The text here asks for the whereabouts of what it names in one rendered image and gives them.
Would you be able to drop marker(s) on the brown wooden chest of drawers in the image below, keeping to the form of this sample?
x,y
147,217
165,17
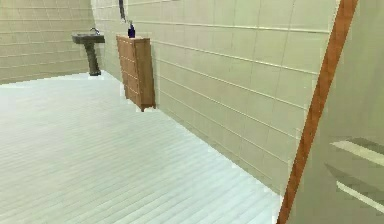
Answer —
x,y
138,71

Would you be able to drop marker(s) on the dark blue soap bottle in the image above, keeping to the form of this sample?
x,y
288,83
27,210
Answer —
x,y
131,31

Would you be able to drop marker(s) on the silver sink faucet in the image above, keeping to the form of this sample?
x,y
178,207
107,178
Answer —
x,y
95,30

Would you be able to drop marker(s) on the olive room door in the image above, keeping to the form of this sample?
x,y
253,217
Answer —
x,y
343,133

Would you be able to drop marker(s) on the grey pedestal sink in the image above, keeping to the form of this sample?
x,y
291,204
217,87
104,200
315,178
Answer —
x,y
90,46

